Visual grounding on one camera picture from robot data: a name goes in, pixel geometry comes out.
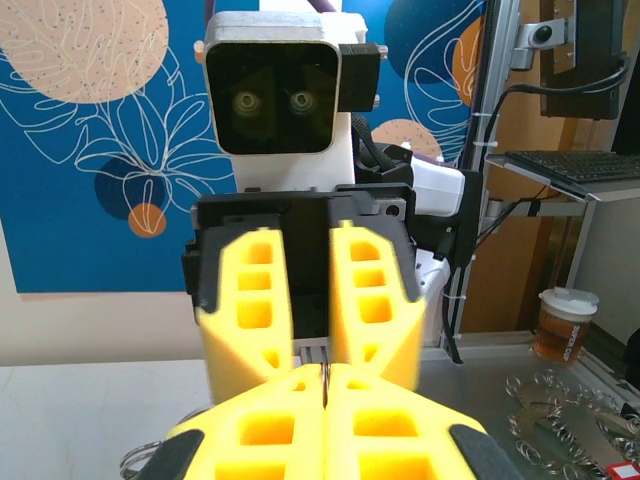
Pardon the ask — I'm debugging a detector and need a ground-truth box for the black monitor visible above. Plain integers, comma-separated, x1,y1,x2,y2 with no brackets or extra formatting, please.
538,0,632,121

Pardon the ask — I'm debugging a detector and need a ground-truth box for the plastic cup with brown drink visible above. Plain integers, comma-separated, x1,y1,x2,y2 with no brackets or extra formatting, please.
531,287,601,370

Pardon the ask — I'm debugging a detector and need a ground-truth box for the grey keyboard tray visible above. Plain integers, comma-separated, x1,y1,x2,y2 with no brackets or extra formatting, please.
483,151,640,204

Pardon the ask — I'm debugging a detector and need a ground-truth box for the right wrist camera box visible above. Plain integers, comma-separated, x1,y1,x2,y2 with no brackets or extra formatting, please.
202,9,389,194

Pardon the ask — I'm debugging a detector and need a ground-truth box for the grey monitor mount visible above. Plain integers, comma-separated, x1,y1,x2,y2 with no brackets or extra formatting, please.
509,18,576,71

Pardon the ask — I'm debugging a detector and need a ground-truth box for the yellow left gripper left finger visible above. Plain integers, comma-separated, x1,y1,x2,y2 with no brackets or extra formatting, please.
130,363,327,480

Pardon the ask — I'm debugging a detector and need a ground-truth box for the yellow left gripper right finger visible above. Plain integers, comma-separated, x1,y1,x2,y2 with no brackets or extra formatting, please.
325,363,525,480

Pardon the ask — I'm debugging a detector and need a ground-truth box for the blue floral wall panel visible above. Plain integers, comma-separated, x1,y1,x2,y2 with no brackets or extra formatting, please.
0,0,240,295
382,0,487,169

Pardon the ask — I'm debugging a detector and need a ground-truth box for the black keyboard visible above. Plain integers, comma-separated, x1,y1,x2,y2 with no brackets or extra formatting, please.
503,148,640,185

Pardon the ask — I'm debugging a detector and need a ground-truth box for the black cable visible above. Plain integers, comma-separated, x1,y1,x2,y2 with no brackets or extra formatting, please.
469,54,631,166

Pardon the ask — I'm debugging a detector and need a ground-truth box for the aluminium frame post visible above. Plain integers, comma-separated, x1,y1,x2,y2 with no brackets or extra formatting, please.
459,0,522,351

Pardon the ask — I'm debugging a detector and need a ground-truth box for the chain of silver keyrings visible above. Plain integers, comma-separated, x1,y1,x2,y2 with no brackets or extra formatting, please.
504,372,640,480
118,407,211,480

